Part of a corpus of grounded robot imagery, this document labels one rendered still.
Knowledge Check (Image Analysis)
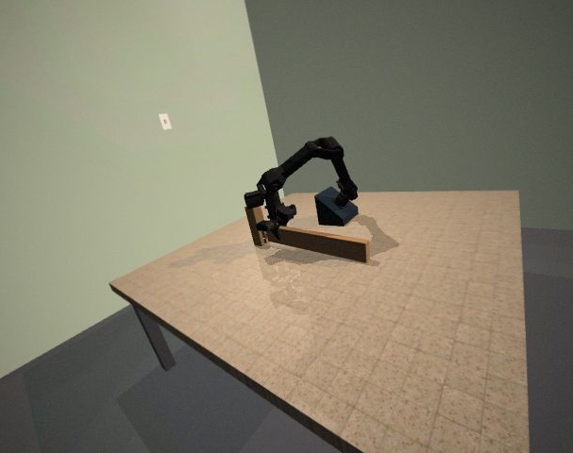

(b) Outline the dark brown wooden rail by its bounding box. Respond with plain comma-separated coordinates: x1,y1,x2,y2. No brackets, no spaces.
265,226,370,263

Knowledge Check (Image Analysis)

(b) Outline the wooden post with slot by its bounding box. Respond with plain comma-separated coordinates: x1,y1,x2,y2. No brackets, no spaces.
244,206,269,246

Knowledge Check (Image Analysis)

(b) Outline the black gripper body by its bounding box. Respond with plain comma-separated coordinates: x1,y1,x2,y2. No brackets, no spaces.
256,201,282,231

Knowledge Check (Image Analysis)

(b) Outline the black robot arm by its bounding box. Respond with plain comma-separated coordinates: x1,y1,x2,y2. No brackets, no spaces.
244,137,358,222

